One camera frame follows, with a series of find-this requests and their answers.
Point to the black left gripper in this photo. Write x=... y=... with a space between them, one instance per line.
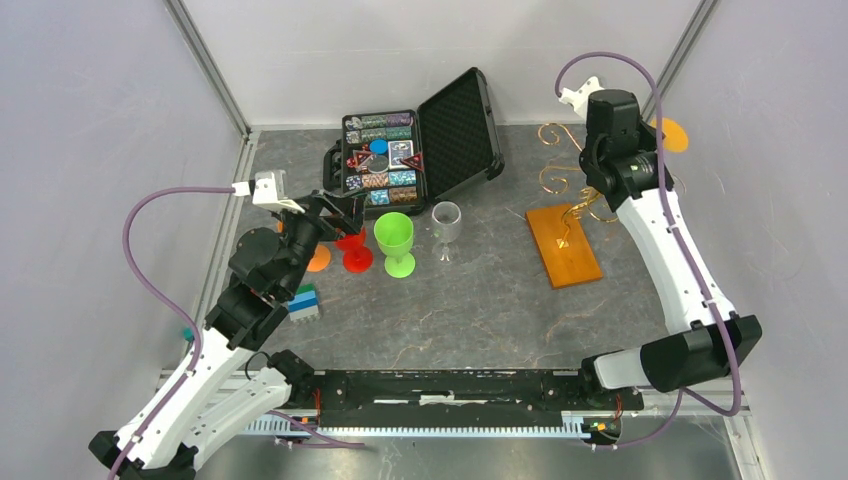
x=348 y=211

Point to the red wine glass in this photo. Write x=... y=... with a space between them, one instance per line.
x=357 y=257

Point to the green wine glass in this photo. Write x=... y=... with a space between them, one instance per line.
x=394 y=234

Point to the orange wine glass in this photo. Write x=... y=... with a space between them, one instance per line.
x=320 y=258

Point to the clear wine glass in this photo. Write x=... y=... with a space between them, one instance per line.
x=446 y=219

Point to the yellow wine glass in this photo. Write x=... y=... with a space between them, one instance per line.
x=674 y=137

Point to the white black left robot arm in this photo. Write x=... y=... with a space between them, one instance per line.
x=179 y=429

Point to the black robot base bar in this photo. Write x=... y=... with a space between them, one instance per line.
x=452 y=398

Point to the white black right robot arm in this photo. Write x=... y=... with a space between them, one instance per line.
x=707 y=339

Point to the wooden rack base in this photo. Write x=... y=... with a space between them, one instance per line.
x=574 y=265

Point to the black poker chip case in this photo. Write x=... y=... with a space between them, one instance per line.
x=456 y=146

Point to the blue round chip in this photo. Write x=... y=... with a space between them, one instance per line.
x=379 y=146

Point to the playing card deck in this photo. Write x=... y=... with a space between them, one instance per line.
x=399 y=150

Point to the blue green toy block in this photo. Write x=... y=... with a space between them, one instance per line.
x=304 y=306

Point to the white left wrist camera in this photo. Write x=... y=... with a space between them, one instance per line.
x=268 y=191

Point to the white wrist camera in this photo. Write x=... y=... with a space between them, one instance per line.
x=576 y=93
x=268 y=191

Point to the gold wire glass rack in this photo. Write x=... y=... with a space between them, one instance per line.
x=553 y=178

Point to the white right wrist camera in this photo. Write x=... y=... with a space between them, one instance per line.
x=576 y=93

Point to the slotted aluminium rail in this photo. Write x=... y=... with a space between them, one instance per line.
x=567 y=427

